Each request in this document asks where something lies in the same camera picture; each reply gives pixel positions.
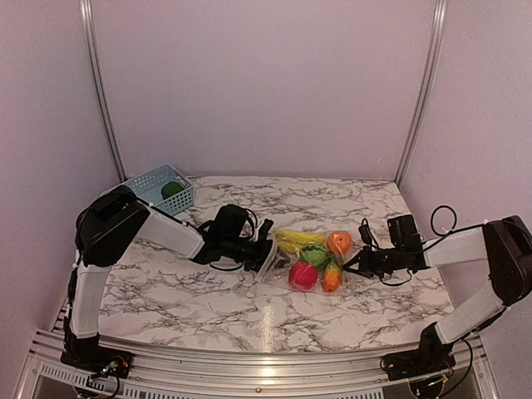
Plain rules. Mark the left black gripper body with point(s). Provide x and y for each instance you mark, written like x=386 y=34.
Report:
x=253 y=257

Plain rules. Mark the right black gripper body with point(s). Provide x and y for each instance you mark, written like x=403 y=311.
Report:
x=377 y=266

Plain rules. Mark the clear zip top bag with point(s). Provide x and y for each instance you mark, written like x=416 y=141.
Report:
x=276 y=274

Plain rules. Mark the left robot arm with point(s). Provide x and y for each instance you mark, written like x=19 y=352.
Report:
x=108 y=226

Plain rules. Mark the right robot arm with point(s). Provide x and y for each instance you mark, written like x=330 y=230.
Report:
x=490 y=260

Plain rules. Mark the fake orange fruit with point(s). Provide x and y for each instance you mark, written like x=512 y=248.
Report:
x=339 y=242

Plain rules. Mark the fake orange carrot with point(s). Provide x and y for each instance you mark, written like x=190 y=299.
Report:
x=332 y=276

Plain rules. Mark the fake green lettuce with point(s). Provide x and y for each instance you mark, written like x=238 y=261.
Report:
x=316 y=255

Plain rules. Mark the fake yellow banana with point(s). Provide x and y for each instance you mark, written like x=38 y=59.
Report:
x=292 y=241

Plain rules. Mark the fake red food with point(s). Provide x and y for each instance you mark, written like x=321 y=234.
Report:
x=303 y=276

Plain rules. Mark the blue plastic basket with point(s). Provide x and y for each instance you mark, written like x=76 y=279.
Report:
x=147 y=187

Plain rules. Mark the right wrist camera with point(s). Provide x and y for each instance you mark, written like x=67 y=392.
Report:
x=365 y=233

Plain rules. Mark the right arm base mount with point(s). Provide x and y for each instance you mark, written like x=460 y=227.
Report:
x=415 y=363

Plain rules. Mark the aluminium front frame rail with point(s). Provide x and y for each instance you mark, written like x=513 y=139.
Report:
x=171 y=372

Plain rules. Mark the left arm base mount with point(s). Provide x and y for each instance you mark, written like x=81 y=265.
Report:
x=94 y=359

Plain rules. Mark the right aluminium corner post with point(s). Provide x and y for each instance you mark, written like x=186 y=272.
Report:
x=428 y=77

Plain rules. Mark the aluminium corner post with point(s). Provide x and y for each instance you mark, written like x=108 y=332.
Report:
x=428 y=77
x=87 y=18

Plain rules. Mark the left aluminium corner post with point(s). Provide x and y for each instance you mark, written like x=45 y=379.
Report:
x=87 y=18

